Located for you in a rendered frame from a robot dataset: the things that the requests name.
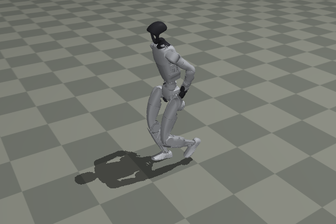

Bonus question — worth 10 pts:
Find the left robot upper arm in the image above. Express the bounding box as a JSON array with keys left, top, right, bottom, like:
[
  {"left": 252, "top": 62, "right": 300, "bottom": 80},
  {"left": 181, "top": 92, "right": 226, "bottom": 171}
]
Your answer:
[{"left": 165, "top": 50, "right": 195, "bottom": 74}]

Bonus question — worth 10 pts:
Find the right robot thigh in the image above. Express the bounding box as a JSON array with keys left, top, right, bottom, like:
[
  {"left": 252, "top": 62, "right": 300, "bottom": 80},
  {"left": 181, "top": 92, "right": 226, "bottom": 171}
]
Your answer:
[{"left": 146, "top": 86, "right": 164, "bottom": 132}]

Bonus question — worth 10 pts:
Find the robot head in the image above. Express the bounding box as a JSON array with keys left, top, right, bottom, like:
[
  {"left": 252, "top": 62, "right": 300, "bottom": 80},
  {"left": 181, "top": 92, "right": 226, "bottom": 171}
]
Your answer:
[{"left": 147, "top": 22, "right": 170, "bottom": 49}]

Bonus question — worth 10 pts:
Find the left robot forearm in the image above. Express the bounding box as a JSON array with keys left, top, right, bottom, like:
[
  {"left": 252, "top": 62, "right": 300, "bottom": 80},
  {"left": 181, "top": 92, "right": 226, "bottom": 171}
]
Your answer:
[{"left": 181, "top": 71, "right": 194, "bottom": 91}]

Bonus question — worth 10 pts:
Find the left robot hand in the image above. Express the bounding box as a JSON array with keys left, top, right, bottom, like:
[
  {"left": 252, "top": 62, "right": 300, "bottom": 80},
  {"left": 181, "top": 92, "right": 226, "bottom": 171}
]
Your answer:
[{"left": 179, "top": 86, "right": 187, "bottom": 98}]

